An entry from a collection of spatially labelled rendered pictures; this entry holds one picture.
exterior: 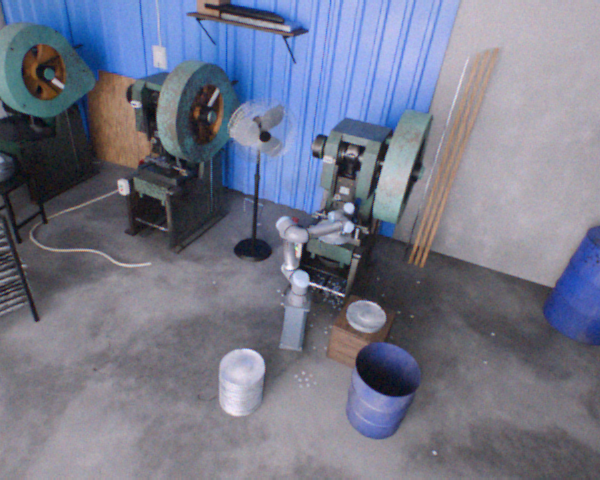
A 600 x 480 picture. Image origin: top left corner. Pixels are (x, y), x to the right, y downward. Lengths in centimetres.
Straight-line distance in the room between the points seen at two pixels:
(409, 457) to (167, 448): 151
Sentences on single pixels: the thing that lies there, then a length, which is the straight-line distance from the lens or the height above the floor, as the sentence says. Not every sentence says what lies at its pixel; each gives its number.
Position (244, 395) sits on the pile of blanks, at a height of 22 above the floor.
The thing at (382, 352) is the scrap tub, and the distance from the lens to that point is 307.
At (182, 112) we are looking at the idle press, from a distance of 357.
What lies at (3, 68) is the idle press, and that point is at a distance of 469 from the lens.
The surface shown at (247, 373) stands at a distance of 290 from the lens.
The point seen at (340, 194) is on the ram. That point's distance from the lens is 341.
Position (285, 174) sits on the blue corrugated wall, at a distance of 497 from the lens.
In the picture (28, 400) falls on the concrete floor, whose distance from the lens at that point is 344.
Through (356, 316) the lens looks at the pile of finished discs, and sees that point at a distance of 326.
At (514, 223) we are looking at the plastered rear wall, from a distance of 471.
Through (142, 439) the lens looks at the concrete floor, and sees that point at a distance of 308.
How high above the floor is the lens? 261
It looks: 34 degrees down
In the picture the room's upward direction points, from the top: 8 degrees clockwise
